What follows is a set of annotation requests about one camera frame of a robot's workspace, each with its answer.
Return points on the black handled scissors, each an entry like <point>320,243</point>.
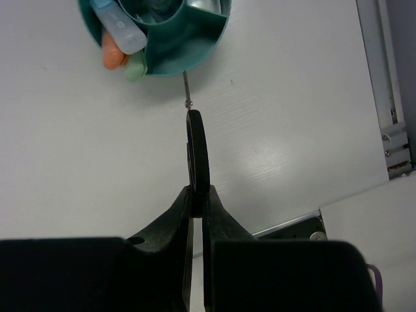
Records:
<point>197,155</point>

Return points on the teal round organizer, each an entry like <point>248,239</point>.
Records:
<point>178,44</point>

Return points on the orange highlighter marker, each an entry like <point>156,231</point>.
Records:
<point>112,56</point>

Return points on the clear bottle blue cap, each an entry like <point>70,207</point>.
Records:
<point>156,11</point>

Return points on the blue highlighter marker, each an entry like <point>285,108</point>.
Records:
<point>129,38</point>

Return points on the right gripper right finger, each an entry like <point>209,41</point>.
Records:
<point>242,273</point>

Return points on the green highlighter marker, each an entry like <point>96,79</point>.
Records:
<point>135,66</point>

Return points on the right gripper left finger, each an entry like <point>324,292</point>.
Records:
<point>150,271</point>

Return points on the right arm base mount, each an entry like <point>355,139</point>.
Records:
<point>306,227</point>

